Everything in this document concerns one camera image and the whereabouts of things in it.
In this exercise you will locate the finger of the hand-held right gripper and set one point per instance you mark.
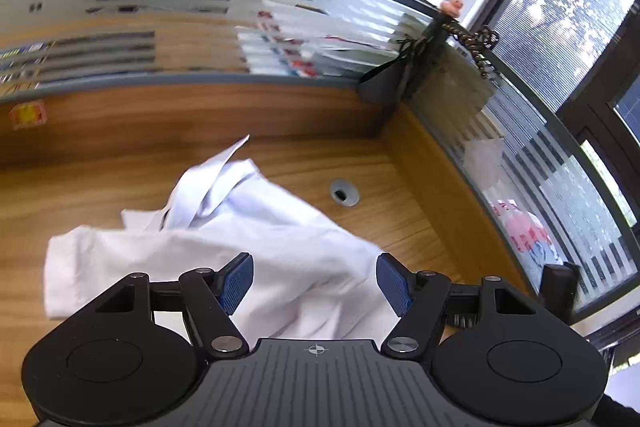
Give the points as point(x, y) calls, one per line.
point(557, 292)

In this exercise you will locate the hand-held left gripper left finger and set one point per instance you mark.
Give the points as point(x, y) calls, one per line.
point(235, 282)

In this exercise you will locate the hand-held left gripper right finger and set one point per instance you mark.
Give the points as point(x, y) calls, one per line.
point(395, 287)

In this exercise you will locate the white shirt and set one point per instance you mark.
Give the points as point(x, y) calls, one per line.
point(300, 247)

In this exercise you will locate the red printed plastic bag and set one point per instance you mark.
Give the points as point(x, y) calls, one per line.
point(522, 232)

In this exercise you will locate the wood partition with sticker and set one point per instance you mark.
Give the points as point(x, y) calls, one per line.
point(200, 107)

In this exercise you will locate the dark grey corner piece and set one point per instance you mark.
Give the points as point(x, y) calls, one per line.
point(380, 84)

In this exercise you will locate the red yellow sticker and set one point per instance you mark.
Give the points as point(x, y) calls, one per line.
point(27, 114)

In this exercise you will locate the pink figurine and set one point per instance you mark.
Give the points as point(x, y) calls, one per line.
point(453, 6)

